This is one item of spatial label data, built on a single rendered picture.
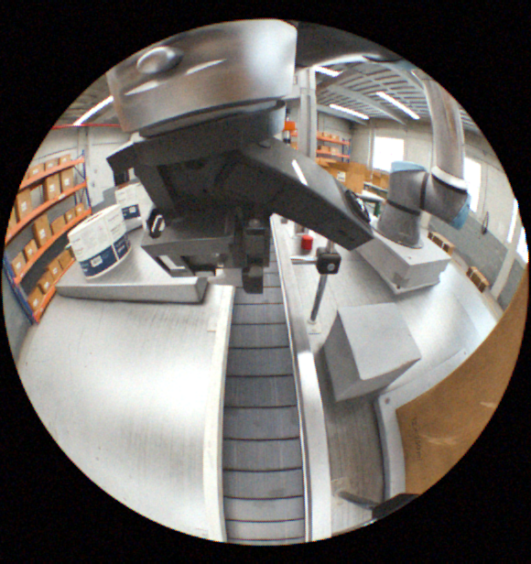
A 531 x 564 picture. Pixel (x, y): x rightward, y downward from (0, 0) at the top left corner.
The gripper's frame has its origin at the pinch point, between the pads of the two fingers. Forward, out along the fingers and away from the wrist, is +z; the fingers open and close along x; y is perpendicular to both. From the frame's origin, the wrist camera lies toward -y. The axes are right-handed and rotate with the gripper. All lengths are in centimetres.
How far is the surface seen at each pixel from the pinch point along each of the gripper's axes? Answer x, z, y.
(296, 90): -51, -16, -11
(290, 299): 4.7, -5.7, -3.0
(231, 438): 18.7, -4.3, 3.0
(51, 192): -188, 15, 386
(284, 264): -0.4, -2.8, -3.0
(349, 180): -149, 87, -97
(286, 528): 30.1, -10.9, -1.9
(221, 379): 12.0, -4.4, 3.6
